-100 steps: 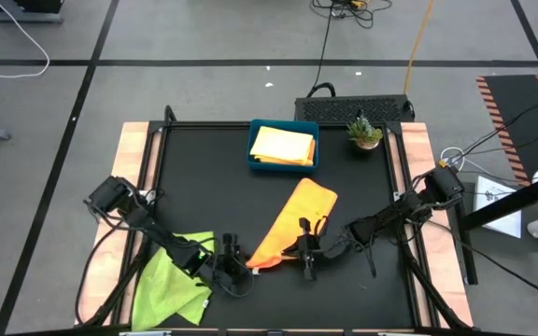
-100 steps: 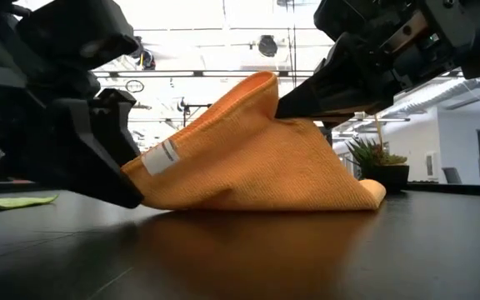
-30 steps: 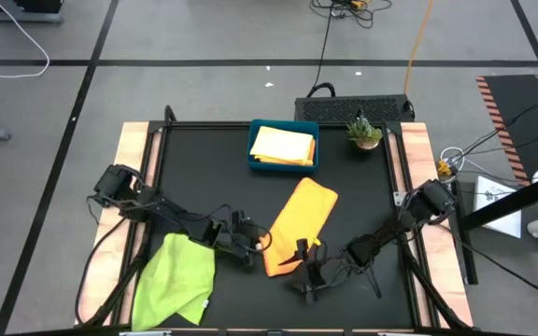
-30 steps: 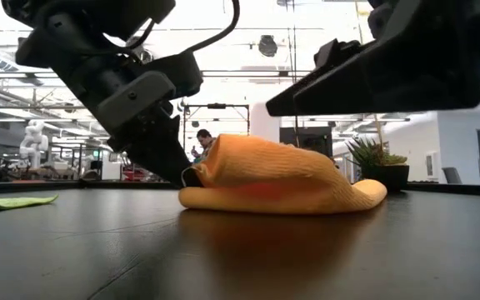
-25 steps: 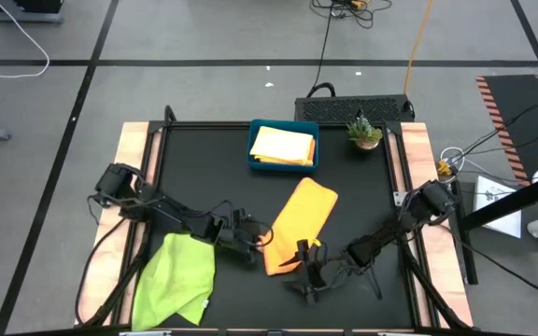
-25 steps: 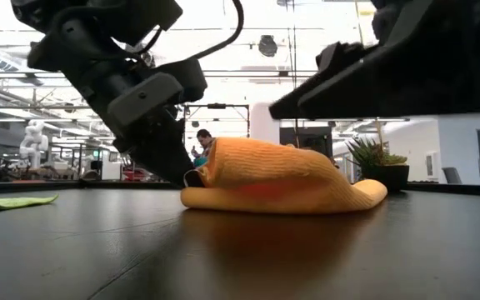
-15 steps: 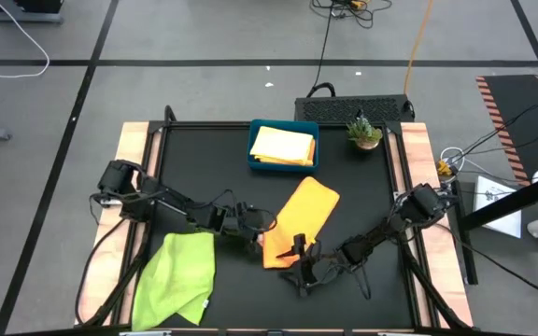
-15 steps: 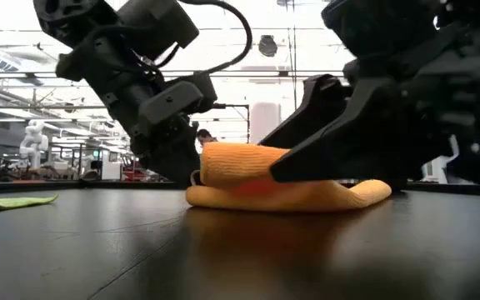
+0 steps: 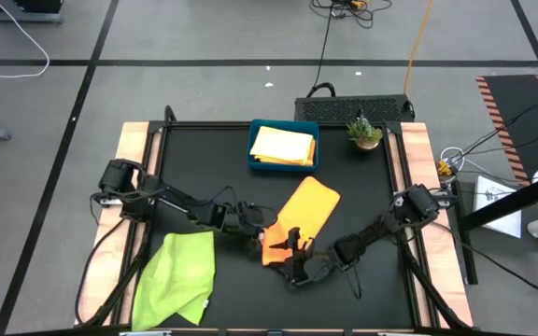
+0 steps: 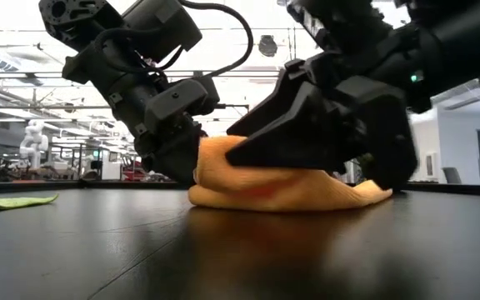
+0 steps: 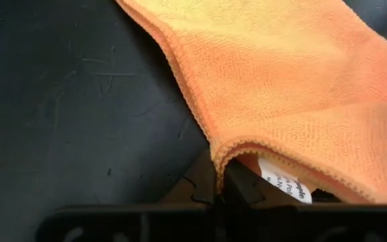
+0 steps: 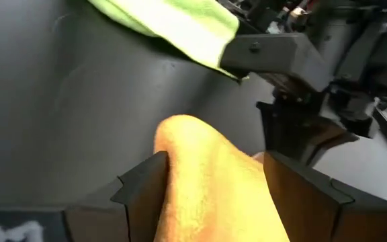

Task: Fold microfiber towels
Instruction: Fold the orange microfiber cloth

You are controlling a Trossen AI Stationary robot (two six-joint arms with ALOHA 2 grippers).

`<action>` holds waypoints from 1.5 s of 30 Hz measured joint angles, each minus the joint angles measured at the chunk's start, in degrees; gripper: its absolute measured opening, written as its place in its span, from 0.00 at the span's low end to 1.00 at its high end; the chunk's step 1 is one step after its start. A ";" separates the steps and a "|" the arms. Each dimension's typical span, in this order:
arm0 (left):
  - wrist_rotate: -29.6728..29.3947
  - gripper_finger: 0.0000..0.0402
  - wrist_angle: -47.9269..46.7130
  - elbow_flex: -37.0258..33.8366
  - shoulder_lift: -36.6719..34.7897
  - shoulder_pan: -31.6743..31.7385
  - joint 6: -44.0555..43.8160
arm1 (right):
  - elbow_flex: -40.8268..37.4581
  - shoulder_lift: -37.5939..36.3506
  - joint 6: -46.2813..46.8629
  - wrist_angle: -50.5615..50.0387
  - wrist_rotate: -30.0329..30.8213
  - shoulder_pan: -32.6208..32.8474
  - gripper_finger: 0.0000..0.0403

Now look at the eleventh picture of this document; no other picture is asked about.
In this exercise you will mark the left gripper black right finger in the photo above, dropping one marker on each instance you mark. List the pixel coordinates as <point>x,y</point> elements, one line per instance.
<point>281,225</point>

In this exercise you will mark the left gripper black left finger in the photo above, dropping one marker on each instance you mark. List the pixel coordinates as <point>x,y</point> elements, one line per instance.
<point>146,223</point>

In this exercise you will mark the orange microfiber towel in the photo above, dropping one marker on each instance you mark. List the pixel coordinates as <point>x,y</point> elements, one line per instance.
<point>281,84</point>

